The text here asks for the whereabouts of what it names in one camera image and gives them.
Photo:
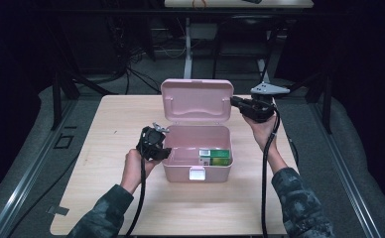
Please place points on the person's left hand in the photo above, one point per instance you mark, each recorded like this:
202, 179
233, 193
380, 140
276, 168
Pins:
134, 172

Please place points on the black chair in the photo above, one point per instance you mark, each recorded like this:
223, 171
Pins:
243, 23

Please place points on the white background desk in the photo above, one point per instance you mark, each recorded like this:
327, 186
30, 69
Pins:
233, 3

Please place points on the person's right hand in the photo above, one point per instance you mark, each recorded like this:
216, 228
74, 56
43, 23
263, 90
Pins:
265, 132

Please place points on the metal floor rail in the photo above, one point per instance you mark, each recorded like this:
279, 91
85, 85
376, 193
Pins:
346, 175
25, 175

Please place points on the grey tape strip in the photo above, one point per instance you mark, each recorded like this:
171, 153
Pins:
58, 210

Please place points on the pink plastic storage box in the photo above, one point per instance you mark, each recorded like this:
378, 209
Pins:
197, 102

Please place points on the black metal crossbar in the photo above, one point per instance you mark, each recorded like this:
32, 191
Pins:
114, 11

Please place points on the black metal frame post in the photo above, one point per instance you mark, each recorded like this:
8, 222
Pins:
327, 105
57, 99

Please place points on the green cardboard box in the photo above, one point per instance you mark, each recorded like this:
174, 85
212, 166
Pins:
218, 158

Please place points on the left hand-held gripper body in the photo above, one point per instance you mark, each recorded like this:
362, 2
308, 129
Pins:
151, 142

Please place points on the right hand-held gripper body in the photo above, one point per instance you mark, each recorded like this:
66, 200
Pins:
263, 110

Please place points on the dark flat device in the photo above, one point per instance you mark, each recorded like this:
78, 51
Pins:
251, 1

